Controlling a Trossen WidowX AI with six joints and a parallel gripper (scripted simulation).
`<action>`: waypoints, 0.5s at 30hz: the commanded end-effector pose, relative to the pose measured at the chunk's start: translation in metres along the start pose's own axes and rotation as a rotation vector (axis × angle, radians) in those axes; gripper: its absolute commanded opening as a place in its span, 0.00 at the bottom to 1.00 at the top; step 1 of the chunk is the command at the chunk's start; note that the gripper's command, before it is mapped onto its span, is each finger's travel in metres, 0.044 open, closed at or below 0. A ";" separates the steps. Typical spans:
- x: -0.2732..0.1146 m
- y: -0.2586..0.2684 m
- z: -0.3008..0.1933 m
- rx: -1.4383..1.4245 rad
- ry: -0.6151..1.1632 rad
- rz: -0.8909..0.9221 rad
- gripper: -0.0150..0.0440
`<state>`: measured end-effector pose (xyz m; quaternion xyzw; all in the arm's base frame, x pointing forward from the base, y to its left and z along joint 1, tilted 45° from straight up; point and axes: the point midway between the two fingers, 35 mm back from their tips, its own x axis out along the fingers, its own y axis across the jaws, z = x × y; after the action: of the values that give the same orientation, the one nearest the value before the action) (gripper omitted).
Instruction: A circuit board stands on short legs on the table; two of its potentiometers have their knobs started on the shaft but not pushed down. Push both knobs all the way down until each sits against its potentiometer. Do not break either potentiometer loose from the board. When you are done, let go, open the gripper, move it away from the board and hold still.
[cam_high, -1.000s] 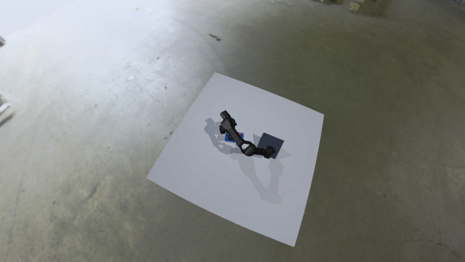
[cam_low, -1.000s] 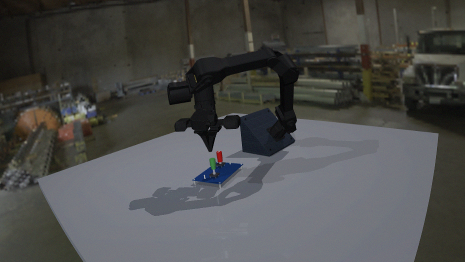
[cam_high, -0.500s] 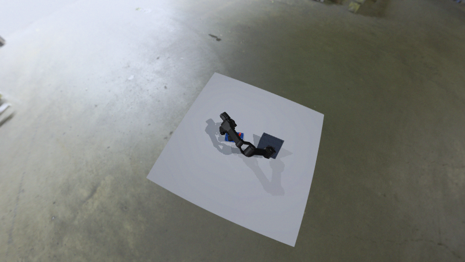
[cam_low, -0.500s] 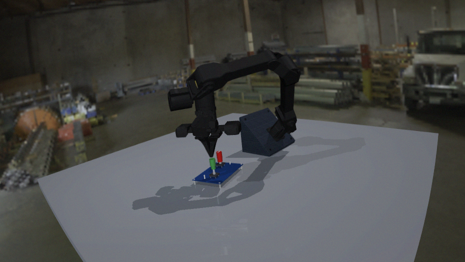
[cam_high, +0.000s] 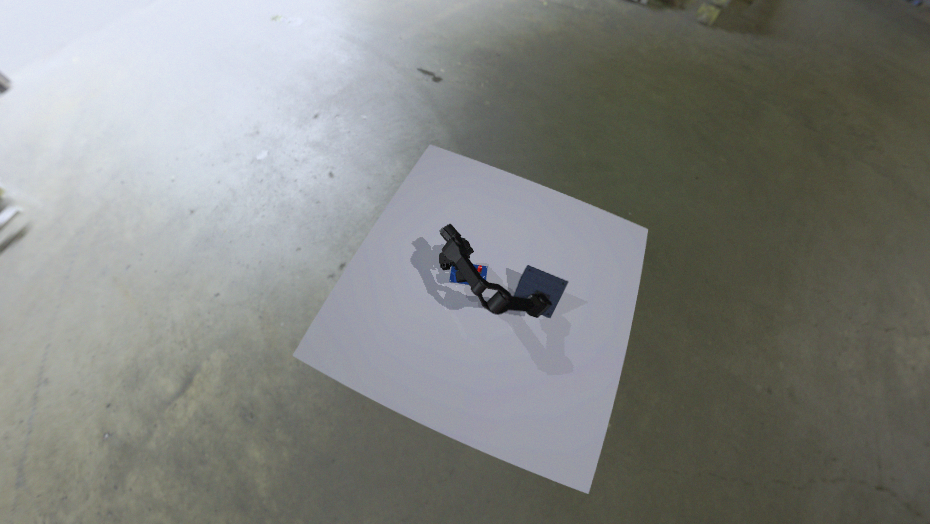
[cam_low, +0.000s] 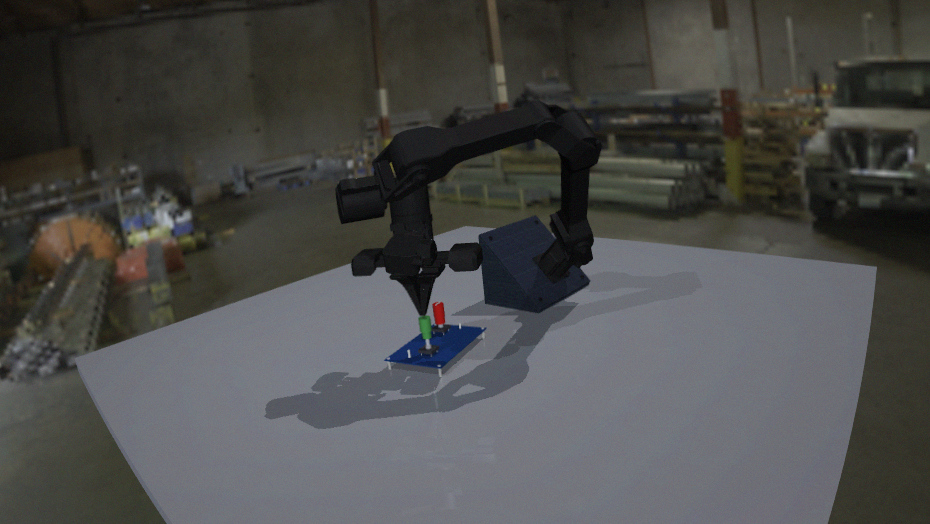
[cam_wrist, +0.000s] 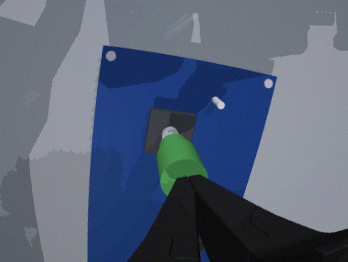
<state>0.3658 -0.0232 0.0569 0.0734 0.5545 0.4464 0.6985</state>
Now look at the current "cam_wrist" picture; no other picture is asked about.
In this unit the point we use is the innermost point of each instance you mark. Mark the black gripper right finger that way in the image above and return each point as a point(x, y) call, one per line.
point(233, 229)

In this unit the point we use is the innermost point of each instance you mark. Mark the blue circuit board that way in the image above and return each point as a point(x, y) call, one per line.
point(159, 117)

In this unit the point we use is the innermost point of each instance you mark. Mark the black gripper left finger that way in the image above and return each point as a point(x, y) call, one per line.
point(174, 236)

